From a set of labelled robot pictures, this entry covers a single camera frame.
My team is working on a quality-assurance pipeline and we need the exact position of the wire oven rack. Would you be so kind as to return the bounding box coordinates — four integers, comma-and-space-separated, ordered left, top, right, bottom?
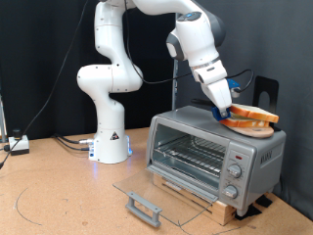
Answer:
153, 134, 227, 179

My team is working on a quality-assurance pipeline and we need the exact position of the glass oven door with handle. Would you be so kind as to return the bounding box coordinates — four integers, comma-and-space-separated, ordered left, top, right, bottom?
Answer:
112, 164, 219, 228

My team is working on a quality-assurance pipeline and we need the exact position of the vertical metal pole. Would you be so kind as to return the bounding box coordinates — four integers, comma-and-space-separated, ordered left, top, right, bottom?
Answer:
171, 13, 181, 111

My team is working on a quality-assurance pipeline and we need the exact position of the metal frame leg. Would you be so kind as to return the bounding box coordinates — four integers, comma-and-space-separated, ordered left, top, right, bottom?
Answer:
0, 94, 8, 144

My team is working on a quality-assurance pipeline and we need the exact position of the silver oven knob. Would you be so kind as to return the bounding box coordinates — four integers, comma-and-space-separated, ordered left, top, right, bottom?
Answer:
227, 164, 243, 179
222, 184, 239, 200

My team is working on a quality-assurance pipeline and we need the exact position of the silver toaster oven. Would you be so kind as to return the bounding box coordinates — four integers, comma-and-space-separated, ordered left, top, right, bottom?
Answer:
145, 105, 288, 217

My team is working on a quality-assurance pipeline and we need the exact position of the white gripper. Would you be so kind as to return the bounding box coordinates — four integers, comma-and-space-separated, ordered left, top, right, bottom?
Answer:
190, 58, 233, 119

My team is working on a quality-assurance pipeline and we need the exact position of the wooden block riser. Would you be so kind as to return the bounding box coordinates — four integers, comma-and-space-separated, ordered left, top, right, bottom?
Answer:
152, 172, 238, 226

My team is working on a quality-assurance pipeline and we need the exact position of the grey emergency stop box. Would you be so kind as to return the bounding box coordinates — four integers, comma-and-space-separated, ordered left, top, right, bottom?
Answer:
8, 128, 30, 157

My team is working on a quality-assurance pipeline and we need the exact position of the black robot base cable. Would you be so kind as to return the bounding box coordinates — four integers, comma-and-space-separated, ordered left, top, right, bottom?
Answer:
52, 132, 95, 145
54, 136, 92, 152

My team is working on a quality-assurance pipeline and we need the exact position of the dark grey backdrop curtain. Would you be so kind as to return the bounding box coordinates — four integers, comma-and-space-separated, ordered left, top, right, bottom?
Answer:
177, 0, 313, 221

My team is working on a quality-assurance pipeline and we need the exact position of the long black hanging cable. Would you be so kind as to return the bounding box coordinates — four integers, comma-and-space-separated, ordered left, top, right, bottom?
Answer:
0, 0, 90, 169

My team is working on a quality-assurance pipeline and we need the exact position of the black foam pad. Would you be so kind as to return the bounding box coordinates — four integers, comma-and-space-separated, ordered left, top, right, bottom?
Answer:
254, 195, 273, 209
234, 204, 263, 221

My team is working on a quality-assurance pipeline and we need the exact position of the round wooden board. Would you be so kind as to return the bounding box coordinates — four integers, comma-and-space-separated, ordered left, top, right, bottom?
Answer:
228, 125, 275, 139

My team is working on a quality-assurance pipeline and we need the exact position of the black backdrop curtain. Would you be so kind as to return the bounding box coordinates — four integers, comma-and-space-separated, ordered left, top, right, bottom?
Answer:
0, 0, 177, 141

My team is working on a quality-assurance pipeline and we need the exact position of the black metal bookend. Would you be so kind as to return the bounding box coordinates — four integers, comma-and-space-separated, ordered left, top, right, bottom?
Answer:
252, 75, 282, 132

